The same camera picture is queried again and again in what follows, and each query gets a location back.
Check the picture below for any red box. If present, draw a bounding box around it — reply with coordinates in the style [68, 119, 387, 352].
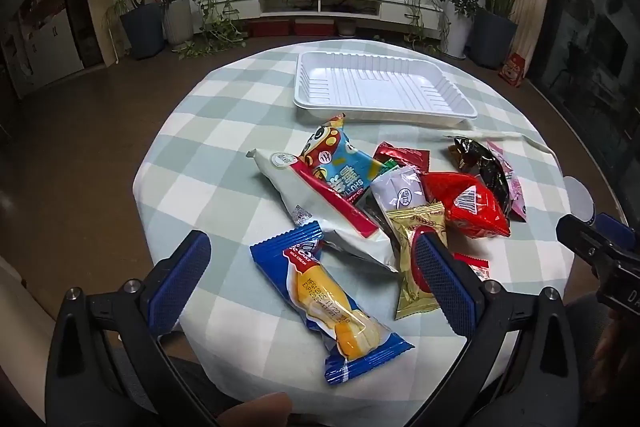
[250, 19, 291, 38]
[294, 18, 335, 36]

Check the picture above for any cartoon print teal packet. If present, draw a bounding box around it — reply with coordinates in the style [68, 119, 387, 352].
[299, 113, 386, 205]

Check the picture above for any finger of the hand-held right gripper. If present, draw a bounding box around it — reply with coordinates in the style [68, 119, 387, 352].
[556, 216, 628, 270]
[596, 212, 640, 254]

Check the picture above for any red foil packet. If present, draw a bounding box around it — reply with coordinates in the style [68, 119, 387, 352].
[372, 142, 432, 175]

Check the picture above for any grey cloth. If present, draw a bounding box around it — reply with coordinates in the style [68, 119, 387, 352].
[102, 337, 166, 427]

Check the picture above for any person's right hand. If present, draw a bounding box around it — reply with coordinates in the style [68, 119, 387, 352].
[587, 307, 640, 403]

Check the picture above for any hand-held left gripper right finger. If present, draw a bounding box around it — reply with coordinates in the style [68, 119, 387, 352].
[411, 229, 596, 427]

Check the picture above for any dark brown glossy packet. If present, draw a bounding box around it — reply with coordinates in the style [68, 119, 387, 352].
[446, 135, 511, 218]

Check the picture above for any plant white ribbed pot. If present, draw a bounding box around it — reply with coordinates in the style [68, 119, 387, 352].
[161, 0, 198, 48]

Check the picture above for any red triangular packet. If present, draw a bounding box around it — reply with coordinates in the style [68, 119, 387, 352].
[420, 172, 512, 240]

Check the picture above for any white red-striped packet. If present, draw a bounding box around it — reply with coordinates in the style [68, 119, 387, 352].
[246, 148, 401, 273]

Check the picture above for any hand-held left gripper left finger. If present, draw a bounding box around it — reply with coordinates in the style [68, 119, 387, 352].
[45, 229, 221, 427]

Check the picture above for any white storage cabinet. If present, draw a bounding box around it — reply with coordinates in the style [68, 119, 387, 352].
[0, 0, 86, 100]

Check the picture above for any bushy plant white pot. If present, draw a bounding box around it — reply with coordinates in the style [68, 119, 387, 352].
[437, 0, 481, 60]

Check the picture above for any blue cake packet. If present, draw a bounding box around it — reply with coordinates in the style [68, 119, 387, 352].
[249, 221, 416, 385]

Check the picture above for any white round object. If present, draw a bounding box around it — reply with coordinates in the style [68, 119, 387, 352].
[562, 177, 596, 225]

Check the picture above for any small red white candy packet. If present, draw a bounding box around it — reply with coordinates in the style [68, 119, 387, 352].
[452, 252, 491, 283]

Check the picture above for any green-edged dark snack packet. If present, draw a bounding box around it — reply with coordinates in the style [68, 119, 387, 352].
[360, 157, 401, 233]

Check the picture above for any gold packet red label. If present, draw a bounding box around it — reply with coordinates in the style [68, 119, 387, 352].
[387, 202, 453, 320]

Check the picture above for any pink packet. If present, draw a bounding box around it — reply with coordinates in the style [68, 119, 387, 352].
[486, 141, 528, 223]

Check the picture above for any red paper bag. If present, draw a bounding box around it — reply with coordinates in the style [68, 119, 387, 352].
[499, 52, 526, 88]

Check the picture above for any glass sliding door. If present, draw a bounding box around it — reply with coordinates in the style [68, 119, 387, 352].
[530, 0, 640, 208]

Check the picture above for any white television cabinet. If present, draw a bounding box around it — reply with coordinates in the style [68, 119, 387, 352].
[234, 0, 446, 25]

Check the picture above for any white plastic tray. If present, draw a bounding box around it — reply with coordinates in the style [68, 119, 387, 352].
[292, 52, 478, 128]

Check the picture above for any person's left hand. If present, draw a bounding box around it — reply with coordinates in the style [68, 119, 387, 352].
[235, 391, 293, 427]

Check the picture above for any clear packet round logo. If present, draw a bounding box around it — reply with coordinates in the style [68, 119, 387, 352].
[371, 166, 428, 214]

